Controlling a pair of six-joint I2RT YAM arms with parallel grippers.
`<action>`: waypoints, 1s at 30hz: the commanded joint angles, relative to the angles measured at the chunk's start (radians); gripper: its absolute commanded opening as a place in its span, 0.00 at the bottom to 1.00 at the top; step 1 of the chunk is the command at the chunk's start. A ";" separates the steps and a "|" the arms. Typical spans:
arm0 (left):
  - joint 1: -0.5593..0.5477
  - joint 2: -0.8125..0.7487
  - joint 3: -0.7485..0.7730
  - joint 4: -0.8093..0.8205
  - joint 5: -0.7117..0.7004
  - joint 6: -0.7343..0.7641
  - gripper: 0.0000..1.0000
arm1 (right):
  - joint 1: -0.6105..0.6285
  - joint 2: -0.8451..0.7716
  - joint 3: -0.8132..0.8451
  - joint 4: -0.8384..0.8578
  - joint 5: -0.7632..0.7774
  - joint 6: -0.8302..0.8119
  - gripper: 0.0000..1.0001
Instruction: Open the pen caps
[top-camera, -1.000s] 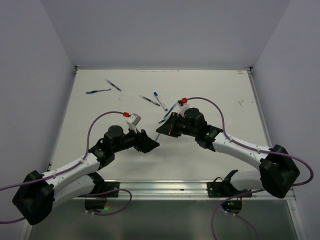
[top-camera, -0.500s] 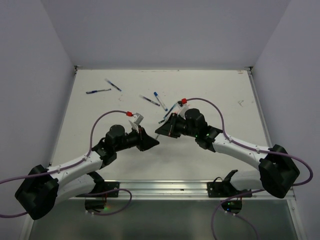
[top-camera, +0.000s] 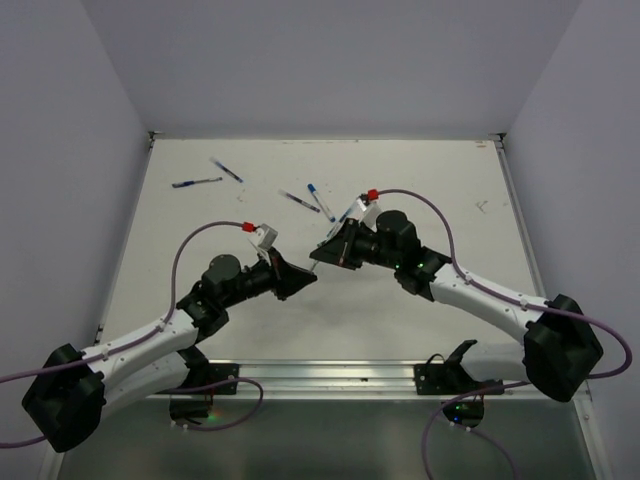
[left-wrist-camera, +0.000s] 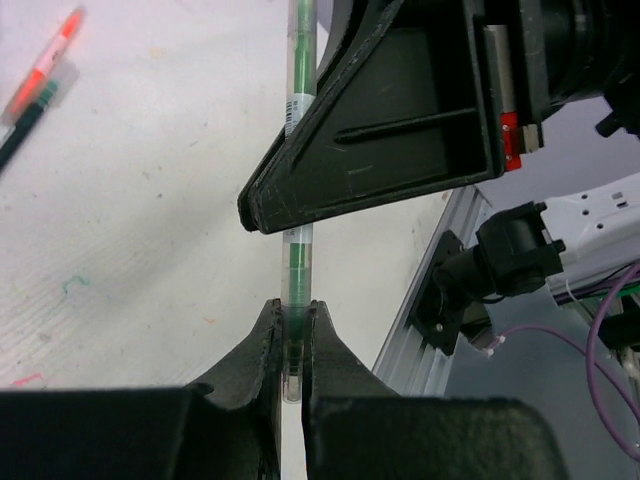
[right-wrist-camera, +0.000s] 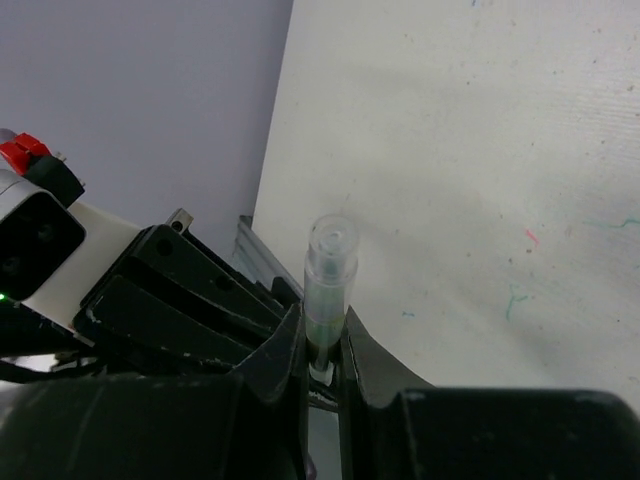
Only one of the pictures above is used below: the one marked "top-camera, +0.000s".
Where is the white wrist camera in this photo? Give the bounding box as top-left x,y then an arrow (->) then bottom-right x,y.
348,195 -> 382,231
249,224 -> 278,262

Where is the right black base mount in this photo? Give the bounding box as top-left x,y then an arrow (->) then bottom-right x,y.
413,340 -> 505,429

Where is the aluminium front rail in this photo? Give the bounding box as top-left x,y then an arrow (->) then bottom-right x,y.
62,355 -> 589,401

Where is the blue clear gel pen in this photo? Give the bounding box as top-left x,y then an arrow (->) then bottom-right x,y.
209,156 -> 244,184

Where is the blue cap marker pen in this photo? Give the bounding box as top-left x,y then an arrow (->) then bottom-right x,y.
307,183 -> 336,223

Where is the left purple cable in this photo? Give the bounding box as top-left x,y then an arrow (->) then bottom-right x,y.
0,220 -> 265,449

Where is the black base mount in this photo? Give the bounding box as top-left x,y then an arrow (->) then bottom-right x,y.
169,363 -> 240,426
413,340 -> 505,429

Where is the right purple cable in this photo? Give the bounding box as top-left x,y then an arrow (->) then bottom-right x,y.
422,188 -> 630,480

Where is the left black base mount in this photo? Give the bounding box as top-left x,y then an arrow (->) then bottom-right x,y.
169,363 -> 240,426

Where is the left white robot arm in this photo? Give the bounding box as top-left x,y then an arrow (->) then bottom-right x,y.
22,248 -> 317,453

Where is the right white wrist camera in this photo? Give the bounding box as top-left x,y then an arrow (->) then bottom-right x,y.
348,195 -> 382,231

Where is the blue pen under orange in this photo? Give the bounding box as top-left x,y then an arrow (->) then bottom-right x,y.
326,201 -> 358,239

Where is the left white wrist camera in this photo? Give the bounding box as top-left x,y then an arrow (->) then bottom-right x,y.
249,224 -> 278,262

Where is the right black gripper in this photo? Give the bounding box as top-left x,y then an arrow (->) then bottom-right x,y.
313,215 -> 402,268

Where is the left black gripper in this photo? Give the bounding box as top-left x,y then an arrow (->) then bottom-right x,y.
221,246 -> 315,308

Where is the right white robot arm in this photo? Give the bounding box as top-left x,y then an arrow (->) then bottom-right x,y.
310,210 -> 603,402

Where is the purple cable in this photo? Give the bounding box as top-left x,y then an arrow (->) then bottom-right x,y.
0,220 -> 265,449
422,188 -> 630,480

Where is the dark blue grip pen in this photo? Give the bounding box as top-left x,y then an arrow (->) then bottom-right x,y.
171,177 -> 223,189

